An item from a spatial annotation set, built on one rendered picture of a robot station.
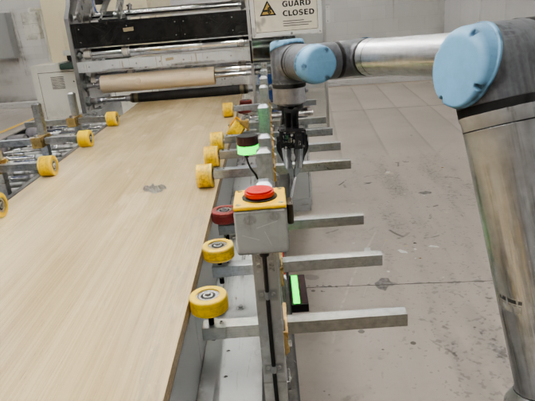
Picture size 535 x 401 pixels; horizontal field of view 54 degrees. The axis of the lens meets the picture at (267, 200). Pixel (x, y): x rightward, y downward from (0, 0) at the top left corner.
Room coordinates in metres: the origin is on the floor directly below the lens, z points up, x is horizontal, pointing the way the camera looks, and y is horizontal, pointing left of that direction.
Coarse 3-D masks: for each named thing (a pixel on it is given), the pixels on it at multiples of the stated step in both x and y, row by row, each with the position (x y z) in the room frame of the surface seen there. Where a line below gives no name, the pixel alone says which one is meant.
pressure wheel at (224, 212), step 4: (216, 208) 1.49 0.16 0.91; (220, 208) 1.49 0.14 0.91; (224, 208) 1.47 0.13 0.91; (228, 208) 1.49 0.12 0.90; (212, 212) 1.46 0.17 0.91; (216, 212) 1.45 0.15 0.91; (220, 212) 1.45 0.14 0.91; (224, 212) 1.45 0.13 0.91; (228, 212) 1.45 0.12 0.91; (232, 212) 1.45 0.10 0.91; (212, 216) 1.46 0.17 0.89; (216, 216) 1.45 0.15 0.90; (220, 216) 1.44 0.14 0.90; (224, 216) 1.44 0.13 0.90; (228, 216) 1.44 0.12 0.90; (232, 216) 1.45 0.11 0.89; (216, 220) 1.45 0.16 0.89; (220, 220) 1.44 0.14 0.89; (224, 220) 1.44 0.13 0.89; (228, 220) 1.44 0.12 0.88; (232, 220) 1.45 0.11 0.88; (220, 224) 1.44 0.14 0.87; (224, 224) 1.44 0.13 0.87; (228, 236) 1.47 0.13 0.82
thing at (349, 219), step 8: (296, 216) 1.49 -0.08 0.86; (304, 216) 1.48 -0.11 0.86; (312, 216) 1.48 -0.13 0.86; (320, 216) 1.47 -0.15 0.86; (328, 216) 1.47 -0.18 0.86; (336, 216) 1.46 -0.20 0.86; (344, 216) 1.46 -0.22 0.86; (352, 216) 1.46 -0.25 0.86; (360, 216) 1.45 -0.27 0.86; (232, 224) 1.46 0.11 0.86; (288, 224) 1.46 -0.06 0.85; (296, 224) 1.46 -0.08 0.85; (304, 224) 1.46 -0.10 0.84; (312, 224) 1.46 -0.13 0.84; (320, 224) 1.46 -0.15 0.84; (328, 224) 1.46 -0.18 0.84; (336, 224) 1.46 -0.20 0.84; (344, 224) 1.46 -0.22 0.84; (352, 224) 1.46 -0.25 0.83; (224, 232) 1.46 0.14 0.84; (232, 232) 1.46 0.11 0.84
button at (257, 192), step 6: (252, 186) 0.69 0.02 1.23; (258, 186) 0.69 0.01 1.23; (264, 186) 0.68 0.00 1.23; (270, 186) 0.68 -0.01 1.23; (246, 192) 0.67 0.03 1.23; (252, 192) 0.66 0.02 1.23; (258, 192) 0.66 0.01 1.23; (264, 192) 0.66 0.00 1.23; (270, 192) 0.67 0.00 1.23; (252, 198) 0.66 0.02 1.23; (258, 198) 0.66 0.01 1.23; (264, 198) 0.66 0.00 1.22
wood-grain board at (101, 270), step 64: (128, 128) 2.88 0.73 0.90; (192, 128) 2.74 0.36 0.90; (64, 192) 1.80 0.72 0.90; (128, 192) 1.74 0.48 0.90; (192, 192) 1.68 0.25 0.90; (0, 256) 1.28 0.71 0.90; (64, 256) 1.24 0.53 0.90; (128, 256) 1.21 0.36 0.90; (192, 256) 1.18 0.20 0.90; (0, 320) 0.95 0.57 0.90; (64, 320) 0.93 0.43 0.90; (128, 320) 0.91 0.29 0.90; (0, 384) 0.74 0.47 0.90; (64, 384) 0.73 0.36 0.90; (128, 384) 0.72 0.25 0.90
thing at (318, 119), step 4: (316, 116) 2.48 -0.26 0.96; (320, 116) 2.48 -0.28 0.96; (324, 116) 2.47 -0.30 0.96; (272, 120) 2.47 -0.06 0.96; (276, 120) 2.47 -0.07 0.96; (300, 120) 2.46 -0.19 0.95; (304, 120) 2.46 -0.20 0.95; (308, 120) 2.46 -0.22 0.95; (312, 120) 2.46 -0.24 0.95; (316, 120) 2.46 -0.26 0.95; (320, 120) 2.45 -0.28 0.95; (324, 120) 2.45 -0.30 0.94; (252, 124) 2.46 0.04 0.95; (256, 124) 2.46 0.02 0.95; (272, 124) 2.46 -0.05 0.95; (276, 124) 2.46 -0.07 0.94; (304, 124) 2.46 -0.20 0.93; (308, 124) 2.46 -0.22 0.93; (252, 128) 2.46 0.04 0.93; (256, 128) 2.46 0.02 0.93
